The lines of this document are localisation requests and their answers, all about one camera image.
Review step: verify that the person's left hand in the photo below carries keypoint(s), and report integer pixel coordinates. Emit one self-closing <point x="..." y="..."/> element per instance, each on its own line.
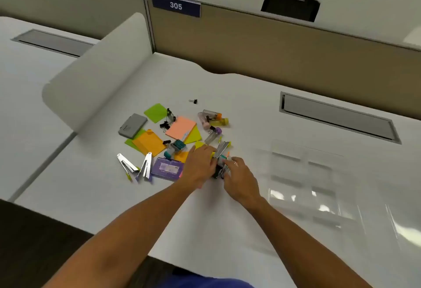
<point x="196" y="168"/>

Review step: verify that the person's right hand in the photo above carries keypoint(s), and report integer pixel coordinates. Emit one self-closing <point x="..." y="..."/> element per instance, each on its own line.
<point x="241" y="181"/>

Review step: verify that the person's left fingers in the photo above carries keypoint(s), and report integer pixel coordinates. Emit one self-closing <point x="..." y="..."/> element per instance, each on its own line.
<point x="205" y="152"/>

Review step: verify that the person's right fingers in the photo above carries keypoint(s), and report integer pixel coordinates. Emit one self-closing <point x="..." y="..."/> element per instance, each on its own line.
<point x="231" y="163"/>

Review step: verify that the black silver stapler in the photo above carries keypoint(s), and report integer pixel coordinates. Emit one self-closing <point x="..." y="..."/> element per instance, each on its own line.
<point x="219" y="168"/>

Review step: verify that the person's left forearm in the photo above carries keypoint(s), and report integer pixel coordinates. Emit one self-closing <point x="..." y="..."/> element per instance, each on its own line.
<point x="131" y="232"/>

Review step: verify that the person's right forearm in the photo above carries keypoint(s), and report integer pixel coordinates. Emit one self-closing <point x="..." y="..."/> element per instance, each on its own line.
<point x="302" y="245"/>

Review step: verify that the clear tube purple cap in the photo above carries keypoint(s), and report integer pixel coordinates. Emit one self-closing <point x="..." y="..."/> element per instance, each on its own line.
<point x="213" y="135"/>

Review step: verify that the yellow-green sticky note pad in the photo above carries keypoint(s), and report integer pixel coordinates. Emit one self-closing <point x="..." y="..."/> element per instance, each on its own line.
<point x="194" y="136"/>

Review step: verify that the small orange sticky note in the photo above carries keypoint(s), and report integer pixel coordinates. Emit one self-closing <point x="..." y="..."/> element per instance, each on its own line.
<point x="182" y="156"/>

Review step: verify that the teal correction tape dispenser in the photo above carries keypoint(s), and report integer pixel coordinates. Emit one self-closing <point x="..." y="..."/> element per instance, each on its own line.
<point x="176" y="148"/>

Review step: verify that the pink tube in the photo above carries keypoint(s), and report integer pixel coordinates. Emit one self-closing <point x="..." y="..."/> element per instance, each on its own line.
<point x="203" y="121"/>

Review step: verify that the yellow tube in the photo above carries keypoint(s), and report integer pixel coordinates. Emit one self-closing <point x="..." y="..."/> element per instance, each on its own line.
<point x="219" y="122"/>

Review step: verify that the salmon sticky note pad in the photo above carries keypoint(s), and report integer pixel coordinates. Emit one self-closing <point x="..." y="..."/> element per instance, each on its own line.
<point x="180" y="128"/>

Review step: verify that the clear tube orange cap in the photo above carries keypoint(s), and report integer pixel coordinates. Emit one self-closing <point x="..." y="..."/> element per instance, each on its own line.
<point x="210" y="114"/>

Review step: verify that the purple staples box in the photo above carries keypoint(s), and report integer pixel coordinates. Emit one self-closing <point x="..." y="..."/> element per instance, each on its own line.
<point x="167" y="168"/>

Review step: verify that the cluster of black binder clips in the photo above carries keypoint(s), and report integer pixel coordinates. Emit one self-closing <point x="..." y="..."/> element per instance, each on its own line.
<point x="168" y="119"/>

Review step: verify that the orange sticky note pad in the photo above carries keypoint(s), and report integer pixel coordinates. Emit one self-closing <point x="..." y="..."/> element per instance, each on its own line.
<point x="148" y="142"/>

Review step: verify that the green sticky note pad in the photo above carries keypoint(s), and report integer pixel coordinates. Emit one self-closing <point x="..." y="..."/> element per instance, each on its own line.
<point x="156" y="112"/>

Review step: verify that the green sticky note sheet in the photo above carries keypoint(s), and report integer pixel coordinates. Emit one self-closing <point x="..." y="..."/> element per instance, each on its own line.
<point x="132" y="140"/>

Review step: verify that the gray flat case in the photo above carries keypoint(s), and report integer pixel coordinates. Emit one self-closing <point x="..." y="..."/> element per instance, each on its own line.
<point x="132" y="125"/>

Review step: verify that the clear acrylic organizer tray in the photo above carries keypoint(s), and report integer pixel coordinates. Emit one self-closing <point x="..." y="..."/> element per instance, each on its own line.
<point x="315" y="186"/>

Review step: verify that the blue clothing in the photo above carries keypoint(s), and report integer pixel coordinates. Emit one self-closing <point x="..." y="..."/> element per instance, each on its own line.
<point x="205" y="281"/>

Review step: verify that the beige partition panel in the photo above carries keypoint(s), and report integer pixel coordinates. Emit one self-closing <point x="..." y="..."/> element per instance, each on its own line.
<point x="279" y="51"/>

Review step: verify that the white curved desk divider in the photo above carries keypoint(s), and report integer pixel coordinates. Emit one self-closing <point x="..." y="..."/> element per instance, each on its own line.
<point x="98" y="74"/>

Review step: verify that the blue number sign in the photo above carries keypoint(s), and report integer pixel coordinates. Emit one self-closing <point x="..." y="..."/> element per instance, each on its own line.
<point x="176" y="5"/>

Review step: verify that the black chair back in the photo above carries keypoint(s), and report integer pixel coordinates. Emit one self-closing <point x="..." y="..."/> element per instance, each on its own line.
<point x="290" y="6"/>

